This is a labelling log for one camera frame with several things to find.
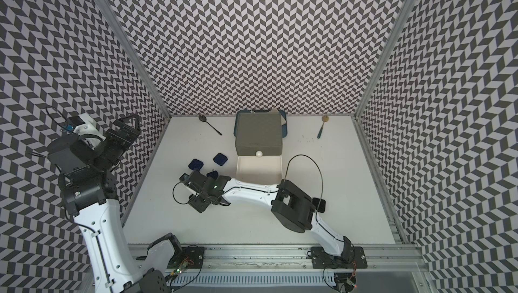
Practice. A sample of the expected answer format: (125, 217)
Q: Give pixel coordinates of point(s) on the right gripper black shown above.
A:
(196, 203)

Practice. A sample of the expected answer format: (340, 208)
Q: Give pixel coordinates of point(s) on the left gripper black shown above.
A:
(125, 140)

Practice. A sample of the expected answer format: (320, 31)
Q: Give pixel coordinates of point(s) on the black brooch box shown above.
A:
(319, 204)

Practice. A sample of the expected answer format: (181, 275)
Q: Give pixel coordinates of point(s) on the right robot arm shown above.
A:
(293, 208)

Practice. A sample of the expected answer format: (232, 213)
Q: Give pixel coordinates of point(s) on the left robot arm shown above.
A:
(90, 200)

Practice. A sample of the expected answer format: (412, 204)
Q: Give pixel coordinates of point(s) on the navy brooch box three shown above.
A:
(214, 175)

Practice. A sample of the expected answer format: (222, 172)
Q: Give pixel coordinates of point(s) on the navy brooch box one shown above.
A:
(196, 165)

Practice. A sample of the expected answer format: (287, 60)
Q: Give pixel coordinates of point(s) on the navy brooch box two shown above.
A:
(220, 159)

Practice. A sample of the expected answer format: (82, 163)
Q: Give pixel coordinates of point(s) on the three-tier drawer cabinet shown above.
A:
(259, 131)

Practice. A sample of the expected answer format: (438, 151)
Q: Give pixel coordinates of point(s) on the black spoon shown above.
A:
(203, 119)

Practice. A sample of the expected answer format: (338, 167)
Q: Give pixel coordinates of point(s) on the blue tray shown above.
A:
(284, 130)

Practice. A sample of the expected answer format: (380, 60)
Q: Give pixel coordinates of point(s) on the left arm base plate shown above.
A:
(193, 255)

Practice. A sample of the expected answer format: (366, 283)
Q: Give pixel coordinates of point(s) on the front aluminium rail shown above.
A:
(287, 268)

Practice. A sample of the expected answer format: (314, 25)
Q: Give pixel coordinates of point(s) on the gold spoon teal handle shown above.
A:
(324, 120)

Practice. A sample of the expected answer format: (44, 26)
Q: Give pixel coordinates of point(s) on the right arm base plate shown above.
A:
(354, 258)

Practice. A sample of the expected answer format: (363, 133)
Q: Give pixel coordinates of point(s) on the aluminium corner post left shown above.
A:
(125, 43)

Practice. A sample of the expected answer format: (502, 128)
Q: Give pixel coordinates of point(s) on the aluminium corner post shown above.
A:
(388, 49)
(125, 43)

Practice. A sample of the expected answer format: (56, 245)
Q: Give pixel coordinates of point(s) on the aluminium corner post right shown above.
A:
(388, 49)

